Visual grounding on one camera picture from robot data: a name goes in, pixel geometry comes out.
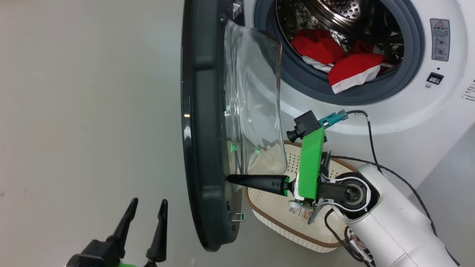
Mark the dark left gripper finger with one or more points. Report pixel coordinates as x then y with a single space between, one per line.
160 233
126 222

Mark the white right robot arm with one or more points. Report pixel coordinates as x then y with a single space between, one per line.
389 222

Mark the cream perforated laundry basket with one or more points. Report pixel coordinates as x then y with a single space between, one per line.
274 207

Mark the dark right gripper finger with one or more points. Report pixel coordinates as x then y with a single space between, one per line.
259 182

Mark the grey rubber door gasket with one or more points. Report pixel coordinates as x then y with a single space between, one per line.
297 79

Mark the white front-load washing machine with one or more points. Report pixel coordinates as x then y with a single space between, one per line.
408 111

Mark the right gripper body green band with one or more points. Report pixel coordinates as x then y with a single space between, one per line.
310 167

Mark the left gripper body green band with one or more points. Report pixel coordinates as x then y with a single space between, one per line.
100 254

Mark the teal right camera connector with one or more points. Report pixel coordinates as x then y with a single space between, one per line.
332 118

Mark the black washing machine door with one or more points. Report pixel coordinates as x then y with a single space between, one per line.
207 111

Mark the grey warning sticker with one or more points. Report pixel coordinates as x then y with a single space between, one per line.
440 39

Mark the red and white garment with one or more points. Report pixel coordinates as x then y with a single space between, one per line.
352 68

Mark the steel washing machine drum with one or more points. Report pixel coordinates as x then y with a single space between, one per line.
334 11

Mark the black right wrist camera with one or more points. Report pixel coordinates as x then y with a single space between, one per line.
306 124

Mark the paper basket label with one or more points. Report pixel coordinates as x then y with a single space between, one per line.
297 212

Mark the black door latch socket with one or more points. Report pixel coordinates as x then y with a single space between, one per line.
435 78

